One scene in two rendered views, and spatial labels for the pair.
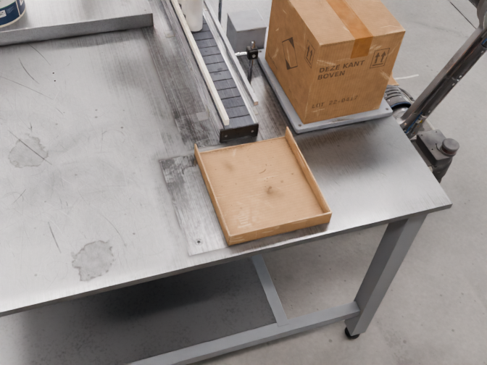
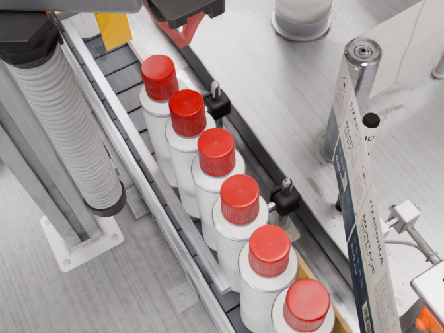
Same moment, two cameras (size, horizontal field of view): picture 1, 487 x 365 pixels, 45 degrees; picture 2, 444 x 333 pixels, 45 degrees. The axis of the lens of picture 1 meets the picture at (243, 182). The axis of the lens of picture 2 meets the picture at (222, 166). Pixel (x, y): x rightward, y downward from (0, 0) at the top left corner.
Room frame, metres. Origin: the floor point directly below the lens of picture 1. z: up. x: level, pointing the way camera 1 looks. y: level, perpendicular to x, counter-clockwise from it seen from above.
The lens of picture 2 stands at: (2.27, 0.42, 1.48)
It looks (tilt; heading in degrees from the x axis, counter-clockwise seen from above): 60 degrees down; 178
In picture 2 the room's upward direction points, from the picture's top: 5 degrees counter-clockwise
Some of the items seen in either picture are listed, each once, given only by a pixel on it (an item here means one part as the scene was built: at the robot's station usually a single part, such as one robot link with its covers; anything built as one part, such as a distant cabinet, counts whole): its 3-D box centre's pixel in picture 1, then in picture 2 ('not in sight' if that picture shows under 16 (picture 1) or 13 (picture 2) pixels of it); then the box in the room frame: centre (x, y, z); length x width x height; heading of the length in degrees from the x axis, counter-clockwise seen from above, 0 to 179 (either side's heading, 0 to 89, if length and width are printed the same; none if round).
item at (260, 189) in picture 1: (260, 182); not in sight; (0.95, -0.04, 0.85); 0.30 x 0.26 x 0.04; 23
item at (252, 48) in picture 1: (243, 66); not in sight; (1.32, 0.04, 0.91); 0.07 x 0.03 x 0.16; 113
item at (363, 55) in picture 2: not in sight; (348, 106); (1.91, 0.58, 0.97); 0.05 x 0.05 x 0.19
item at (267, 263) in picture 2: not in sight; (266, 283); (2.11, 0.46, 0.98); 0.05 x 0.05 x 0.20
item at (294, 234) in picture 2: not in sight; (282, 223); (1.99, 0.50, 0.83); 0.06 x 0.03 x 0.01; 21
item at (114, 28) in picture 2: not in sight; (113, 24); (1.87, 0.34, 1.09); 0.03 x 0.01 x 0.06; 113
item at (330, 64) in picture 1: (328, 45); not in sight; (1.36, -0.19, 0.99); 0.30 x 0.24 x 0.27; 25
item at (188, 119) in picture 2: not in sight; (195, 158); (1.97, 0.40, 0.98); 0.05 x 0.05 x 0.20
